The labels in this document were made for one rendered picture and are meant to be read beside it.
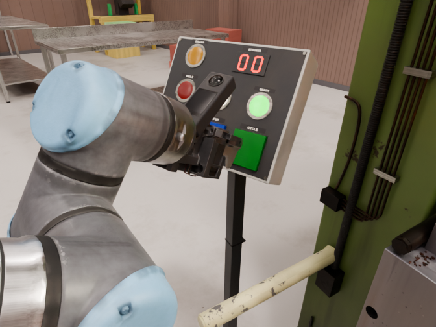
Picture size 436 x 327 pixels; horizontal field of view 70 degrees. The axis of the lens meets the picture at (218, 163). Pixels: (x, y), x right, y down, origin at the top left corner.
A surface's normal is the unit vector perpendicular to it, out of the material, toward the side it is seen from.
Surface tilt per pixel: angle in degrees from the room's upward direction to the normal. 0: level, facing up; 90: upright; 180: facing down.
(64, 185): 72
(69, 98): 55
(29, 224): 50
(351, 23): 90
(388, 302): 90
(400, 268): 90
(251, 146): 60
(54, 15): 90
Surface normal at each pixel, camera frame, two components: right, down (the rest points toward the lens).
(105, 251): 0.51, -0.83
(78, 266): 0.62, -0.69
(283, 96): -0.48, -0.09
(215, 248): 0.01, -0.88
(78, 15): 0.66, 0.37
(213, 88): -0.24, -0.57
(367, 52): -0.86, 0.24
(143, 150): 0.47, 0.81
